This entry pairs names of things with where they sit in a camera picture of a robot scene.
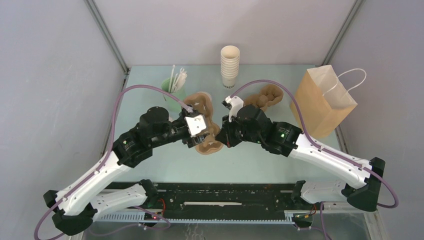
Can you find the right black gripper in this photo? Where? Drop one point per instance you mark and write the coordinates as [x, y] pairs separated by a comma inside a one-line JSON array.
[[225, 135]]

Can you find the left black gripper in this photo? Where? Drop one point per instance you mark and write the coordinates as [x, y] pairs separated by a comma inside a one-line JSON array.
[[192, 141]]

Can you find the brown pulp cup carrier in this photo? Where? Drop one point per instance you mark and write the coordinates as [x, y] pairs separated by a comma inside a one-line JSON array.
[[268, 96]]

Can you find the stack of paper cups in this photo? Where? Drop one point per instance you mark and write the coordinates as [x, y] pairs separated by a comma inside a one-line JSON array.
[[229, 65]]

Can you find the brown paper bag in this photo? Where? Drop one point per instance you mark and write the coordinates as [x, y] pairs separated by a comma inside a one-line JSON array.
[[323, 100]]

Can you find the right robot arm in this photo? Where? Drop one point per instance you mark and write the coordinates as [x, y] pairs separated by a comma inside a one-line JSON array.
[[360, 178]]

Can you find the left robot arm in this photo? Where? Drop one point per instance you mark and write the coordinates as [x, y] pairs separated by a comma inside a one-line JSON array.
[[82, 203]]

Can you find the wrapped white straws bundle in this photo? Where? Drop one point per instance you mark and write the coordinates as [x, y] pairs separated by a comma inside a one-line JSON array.
[[177, 79]]

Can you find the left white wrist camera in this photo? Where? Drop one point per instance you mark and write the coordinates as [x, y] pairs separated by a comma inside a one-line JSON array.
[[195, 124]]

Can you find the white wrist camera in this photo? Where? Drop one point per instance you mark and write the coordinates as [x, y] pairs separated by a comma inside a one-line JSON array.
[[195, 124], [233, 104]]

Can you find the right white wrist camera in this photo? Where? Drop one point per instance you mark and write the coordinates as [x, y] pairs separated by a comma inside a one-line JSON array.
[[233, 104]]

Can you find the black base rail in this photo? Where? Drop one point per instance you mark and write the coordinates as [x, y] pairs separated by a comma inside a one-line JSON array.
[[275, 203]]

